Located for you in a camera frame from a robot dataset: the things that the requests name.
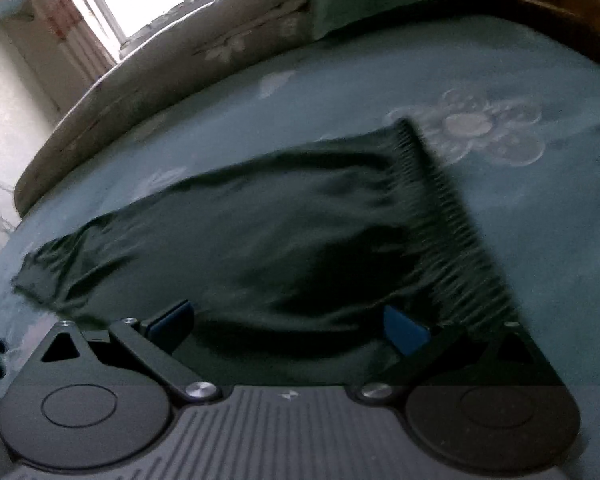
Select pale blue wall fixture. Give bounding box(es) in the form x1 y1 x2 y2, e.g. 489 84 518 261
0 0 31 25

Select teal floral bed sheet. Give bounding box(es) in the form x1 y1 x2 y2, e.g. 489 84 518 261
0 10 600 411

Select dark green pants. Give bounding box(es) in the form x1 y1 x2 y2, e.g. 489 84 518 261
12 117 526 386

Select pink checked curtain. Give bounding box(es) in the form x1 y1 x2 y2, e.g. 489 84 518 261
10 0 118 111

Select beige folded quilt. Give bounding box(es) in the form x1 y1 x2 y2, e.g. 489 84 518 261
12 0 331 216

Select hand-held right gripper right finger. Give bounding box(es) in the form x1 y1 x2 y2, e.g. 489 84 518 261
355 305 551 403

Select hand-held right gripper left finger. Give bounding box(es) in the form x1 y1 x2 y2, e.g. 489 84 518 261
39 300 221 403

